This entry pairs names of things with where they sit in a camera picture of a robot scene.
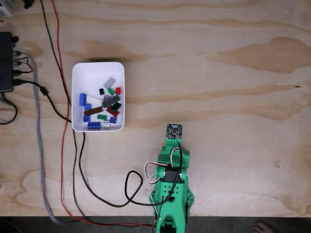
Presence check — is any black usb hub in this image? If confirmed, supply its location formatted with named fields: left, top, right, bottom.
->
left=0, top=32, right=14, bottom=93

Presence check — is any thin black wire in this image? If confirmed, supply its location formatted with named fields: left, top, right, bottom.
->
left=40, top=0, right=156, bottom=228

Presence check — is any long brown lego brick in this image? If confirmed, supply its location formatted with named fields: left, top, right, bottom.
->
left=84, top=106, right=104, bottom=116

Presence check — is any grey braided cable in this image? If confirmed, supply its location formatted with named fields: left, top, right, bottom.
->
left=13, top=50, right=81, bottom=225

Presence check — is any black camera circuit board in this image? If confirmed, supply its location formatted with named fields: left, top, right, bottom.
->
left=166, top=123, right=183, bottom=142

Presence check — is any white plastic bin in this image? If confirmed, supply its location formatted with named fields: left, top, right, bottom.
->
left=71, top=62, right=126, bottom=133

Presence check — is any long dark grey lego brick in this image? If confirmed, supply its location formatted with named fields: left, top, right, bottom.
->
left=101, top=94, right=121, bottom=108

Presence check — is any thin red wire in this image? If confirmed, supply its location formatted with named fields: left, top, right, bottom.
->
left=51, top=0, right=157, bottom=229

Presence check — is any thick black camera cable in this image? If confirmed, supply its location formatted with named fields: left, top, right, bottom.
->
left=12, top=79, right=183, bottom=207

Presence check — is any black looped cable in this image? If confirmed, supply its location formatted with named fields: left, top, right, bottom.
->
left=0, top=93, right=19, bottom=126

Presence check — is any person's foot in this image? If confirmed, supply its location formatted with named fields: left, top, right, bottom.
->
left=252, top=220, right=274, bottom=233

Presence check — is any white red servo wire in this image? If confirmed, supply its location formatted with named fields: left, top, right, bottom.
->
left=144, top=147, right=185, bottom=189

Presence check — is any blue hollow lego brick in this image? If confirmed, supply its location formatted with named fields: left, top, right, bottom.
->
left=78, top=92, right=88, bottom=107

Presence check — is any long white lego brick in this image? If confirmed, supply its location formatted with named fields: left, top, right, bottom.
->
left=86, top=95, right=104, bottom=104

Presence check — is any white device box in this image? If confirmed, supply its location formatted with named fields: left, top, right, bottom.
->
left=0, top=0, right=13, bottom=17

